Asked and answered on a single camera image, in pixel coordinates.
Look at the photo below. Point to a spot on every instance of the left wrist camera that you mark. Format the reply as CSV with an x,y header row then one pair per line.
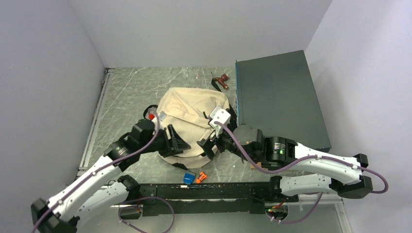
x,y
153,116

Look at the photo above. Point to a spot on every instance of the dark network switch box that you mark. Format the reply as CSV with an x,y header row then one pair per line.
x,y
276,94

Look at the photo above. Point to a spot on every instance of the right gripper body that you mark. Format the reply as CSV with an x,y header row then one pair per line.
x,y
230,145

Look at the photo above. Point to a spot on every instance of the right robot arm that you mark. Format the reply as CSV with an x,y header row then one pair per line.
x,y
295,168

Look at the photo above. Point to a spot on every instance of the blue eraser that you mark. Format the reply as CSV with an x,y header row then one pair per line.
x,y
189,178

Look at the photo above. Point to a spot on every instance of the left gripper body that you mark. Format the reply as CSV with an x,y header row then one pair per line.
x,y
162,142

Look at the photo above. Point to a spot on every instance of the orange pencil sharpener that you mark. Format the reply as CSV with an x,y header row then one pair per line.
x,y
202,176

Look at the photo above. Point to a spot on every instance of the brown T-shaped clip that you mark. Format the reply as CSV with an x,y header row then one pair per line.
x,y
221,80

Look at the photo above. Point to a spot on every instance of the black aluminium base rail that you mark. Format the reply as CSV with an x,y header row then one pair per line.
x,y
250,197

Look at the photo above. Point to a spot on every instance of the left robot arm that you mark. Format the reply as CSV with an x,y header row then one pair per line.
x,y
104,185

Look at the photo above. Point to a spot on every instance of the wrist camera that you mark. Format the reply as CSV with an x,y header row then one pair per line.
x,y
219,116
153,116

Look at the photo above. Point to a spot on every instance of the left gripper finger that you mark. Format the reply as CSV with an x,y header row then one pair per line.
x,y
168,151
176,142

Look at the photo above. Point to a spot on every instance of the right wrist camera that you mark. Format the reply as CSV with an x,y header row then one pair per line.
x,y
219,116

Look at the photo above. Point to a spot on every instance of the beige canvas backpack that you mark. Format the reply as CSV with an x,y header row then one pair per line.
x,y
188,110

